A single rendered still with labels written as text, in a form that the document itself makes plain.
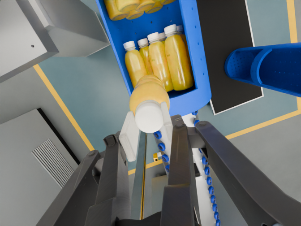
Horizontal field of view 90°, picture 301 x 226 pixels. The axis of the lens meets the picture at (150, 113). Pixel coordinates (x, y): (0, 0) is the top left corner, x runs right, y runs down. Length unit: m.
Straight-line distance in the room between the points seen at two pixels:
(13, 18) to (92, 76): 1.13
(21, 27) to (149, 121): 0.60
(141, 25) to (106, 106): 1.25
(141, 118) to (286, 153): 2.55
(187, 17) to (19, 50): 0.57
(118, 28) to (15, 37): 0.35
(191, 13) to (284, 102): 1.94
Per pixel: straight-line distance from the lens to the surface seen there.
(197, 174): 0.80
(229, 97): 1.74
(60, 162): 1.99
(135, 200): 0.99
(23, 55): 0.72
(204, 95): 0.48
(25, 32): 0.71
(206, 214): 1.28
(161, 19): 0.69
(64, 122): 2.08
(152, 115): 0.19
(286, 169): 2.85
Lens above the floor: 1.64
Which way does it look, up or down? 70 degrees down
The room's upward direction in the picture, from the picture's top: 180 degrees counter-clockwise
